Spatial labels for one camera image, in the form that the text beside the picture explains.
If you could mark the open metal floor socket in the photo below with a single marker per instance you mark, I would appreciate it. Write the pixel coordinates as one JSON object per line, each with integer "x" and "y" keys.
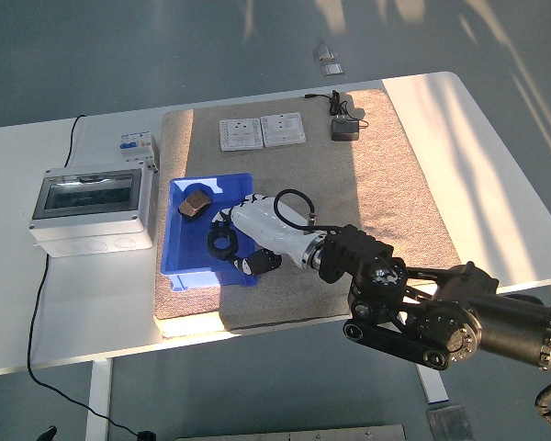
{"x": 323, "y": 53}

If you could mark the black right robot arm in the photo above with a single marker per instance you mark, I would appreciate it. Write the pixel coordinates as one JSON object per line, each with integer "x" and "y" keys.
{"x": 464, "y": 331}

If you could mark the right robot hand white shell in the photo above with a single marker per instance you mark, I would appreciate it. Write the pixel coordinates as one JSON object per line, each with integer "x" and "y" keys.
{"x": 266, "y": 225}

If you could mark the white blue circuit breaker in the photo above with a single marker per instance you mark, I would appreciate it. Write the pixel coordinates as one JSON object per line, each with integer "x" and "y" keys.
{"x": 133, "y": 147}

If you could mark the long grey metal plate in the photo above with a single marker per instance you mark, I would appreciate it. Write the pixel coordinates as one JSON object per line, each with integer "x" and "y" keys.
{"x": 303, "y": 434}

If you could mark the white table leg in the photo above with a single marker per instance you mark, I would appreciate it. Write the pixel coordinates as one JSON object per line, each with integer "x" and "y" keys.
{"x": 98, "y": 399}
{"x": 435, "y": 388}

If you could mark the large black hex nut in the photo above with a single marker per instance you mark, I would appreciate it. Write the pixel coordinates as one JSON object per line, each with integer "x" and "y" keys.
{"x": 193, "y": 204}

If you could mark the grey metal foot plate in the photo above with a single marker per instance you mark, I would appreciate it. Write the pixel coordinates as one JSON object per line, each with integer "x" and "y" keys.
{"x": 450, "y": 425}

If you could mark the small black hex nut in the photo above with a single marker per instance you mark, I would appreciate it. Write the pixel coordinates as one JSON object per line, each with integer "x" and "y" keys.
{"x": 215, "y": 248}

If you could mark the blue plastic bin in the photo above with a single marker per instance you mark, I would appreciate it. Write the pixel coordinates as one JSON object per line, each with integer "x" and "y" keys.
{"x": 183, "y": 257}

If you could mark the white distribution box clear lid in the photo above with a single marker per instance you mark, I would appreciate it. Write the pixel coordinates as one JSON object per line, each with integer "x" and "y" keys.
{"x": 92, "y": 239}

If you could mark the grey-brown mat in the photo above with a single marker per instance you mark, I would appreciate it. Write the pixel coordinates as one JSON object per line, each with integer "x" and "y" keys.
{"x": 303, "y": 174}

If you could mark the flat metal floor socket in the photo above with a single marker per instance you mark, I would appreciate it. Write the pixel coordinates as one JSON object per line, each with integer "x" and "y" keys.
{"x": 333, "y": 70}

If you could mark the white wall socket panel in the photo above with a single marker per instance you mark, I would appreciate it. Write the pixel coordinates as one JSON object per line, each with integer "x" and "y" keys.
{"x": 282, "y": 128}
{"x": 239, "y": 135}

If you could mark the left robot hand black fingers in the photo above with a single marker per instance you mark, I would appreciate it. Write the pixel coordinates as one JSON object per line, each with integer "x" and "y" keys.
{"x": 47, "y": 435}

